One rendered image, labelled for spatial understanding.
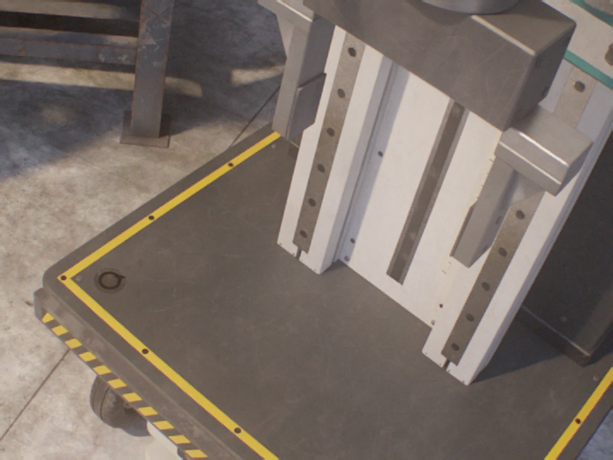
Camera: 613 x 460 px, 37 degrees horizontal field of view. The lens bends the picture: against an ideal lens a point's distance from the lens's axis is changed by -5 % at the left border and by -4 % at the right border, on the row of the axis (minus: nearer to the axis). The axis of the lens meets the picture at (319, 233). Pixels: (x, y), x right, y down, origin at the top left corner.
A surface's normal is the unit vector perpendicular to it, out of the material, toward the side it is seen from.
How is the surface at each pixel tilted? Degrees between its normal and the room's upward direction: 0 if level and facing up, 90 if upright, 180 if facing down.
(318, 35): 90
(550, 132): 0
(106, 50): 90
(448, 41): 90
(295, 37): 90
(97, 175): 0
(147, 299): 0
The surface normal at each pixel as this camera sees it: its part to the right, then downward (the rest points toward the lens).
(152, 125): 0.05, 0.74
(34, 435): 0.19, -0.67
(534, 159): -0.62, 0.48
